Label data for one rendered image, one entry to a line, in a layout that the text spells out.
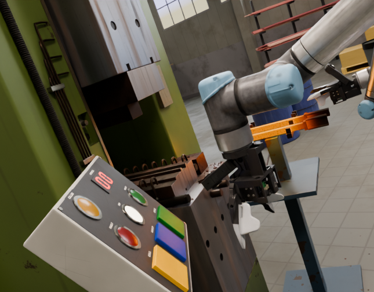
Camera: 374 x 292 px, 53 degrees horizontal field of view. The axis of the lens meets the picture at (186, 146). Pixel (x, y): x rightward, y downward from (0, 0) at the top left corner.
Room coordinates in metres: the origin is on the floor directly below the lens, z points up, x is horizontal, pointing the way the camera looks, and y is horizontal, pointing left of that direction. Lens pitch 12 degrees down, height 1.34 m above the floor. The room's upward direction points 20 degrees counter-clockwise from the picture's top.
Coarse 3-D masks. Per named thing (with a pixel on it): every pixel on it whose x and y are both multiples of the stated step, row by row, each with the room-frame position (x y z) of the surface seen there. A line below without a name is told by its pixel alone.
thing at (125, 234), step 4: (120, 228) 0.61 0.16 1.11; (124, 228) 0.62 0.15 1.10; (120, 232) 0.60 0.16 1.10; (124, 232) 0.61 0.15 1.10; (128, 232) 0.62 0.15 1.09; (124, 236) 0.59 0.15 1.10; (128, 236) 0.60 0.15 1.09; (132, 236) 0.61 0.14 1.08; (128, 240) 0.59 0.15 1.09; (132, 240) 0.60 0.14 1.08; (136, 240) 0.61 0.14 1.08; (132, 244) 0.59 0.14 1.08; (136, 244) 0.60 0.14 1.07
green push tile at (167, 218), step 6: (162, 210) 0.82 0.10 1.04; (162, 216) 0.78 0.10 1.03; (168, 216) 0.81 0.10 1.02; (174, 216) 0.83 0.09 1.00; (162, 222) 0.77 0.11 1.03; (168, 222) 0.77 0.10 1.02; (174, 222) 0.80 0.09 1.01; (180, 222) 0.83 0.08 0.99; (174, 228) 0.77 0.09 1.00; (180, 228) 0.79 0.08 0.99; (180, 234) 0.77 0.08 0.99
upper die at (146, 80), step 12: (132, 72) 1.18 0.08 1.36; (144, 72) 1.25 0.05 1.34; (156, 72) 1.32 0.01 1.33; (96, 84) 1.21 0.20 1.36; (108, 84) 1.19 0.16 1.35; (120, 84) 1.17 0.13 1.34; (132, 84) 1.16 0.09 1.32; (144, 84) 1.22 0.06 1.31; (156, 84) 1.29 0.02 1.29; (84, 96) 1.24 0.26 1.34; (96, 96) 1.22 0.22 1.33; (108, 96) 1.20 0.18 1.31; (120, 96) 1.18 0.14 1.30; (132, 96) 1.16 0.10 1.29; (144, 96) 1.20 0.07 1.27; (96, 108) 1.23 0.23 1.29; (108, 108) 1.21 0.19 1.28
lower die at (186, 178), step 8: (160, 168) 1.38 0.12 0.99; (192, 168) 1.32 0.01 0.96; (128, 176) 1.40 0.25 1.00; (144, 176) 1.31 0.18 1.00; (152, 176) 1.30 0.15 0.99; (160, 176) 1.27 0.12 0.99; (168, 176) 1.24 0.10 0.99; (176, 176) 1.21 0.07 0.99; (184, 176) 1.25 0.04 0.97; (192, 176) 1.30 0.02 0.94; (136, 184) 1.28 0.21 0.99; (160, 184) 1.21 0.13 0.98; (168, 184) 1.18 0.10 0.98; (176, 184) 1.19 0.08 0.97; (184, 184) 1.23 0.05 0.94; (192, 184) 1.28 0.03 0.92; (152, 192) 1.19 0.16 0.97; (160, 192) 1.18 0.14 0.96; (168, 192) 1.17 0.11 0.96; (176, 192) 1.17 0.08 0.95; (184, 192) 1.22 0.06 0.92
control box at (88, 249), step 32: (96, 160) 0.84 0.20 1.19; (96, 192) 0.69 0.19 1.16; (128, 192) 0.79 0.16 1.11; (64, 224) 0.54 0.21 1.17; (96, 224) 0.58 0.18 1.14; (128, 224) 0.65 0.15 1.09; (64, 256) 0.54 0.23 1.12; (96, 256) 0.54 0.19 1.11; (128, 256) 0.55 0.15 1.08; (96, 288) 0.54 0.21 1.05; (128, 288) 0.54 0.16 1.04; (160, 288) 0.54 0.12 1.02; (192, 288) 0.60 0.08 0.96
